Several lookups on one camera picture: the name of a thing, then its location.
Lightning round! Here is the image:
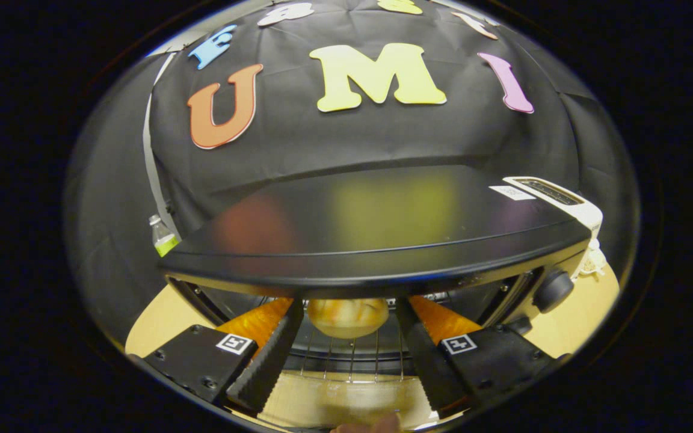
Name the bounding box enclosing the white toaster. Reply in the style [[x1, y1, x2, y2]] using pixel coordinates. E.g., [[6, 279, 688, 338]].
[[503, 176, 609, 278]]

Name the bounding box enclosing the metal wire oven rack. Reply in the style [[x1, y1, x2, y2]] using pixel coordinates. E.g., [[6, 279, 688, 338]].
[[297, 313, 408, 383]]

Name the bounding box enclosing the green label plastic bottle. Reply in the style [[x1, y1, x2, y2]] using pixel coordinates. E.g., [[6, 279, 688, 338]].
[[148, 215, 180, 257]]

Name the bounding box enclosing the golden brown bread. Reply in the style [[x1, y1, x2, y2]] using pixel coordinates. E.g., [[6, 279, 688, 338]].
[[306, 299, 390, 339]]

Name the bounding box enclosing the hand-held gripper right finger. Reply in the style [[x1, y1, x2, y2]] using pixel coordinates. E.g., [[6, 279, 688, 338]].
[[395, 295, 567, 419]]

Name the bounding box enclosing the black toaster oven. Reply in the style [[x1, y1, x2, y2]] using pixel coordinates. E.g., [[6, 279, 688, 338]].
[[157, 165, 594, 431]]

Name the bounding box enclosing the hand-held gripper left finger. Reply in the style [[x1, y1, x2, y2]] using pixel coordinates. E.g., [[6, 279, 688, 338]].
[[144, 296, 304, 416]]

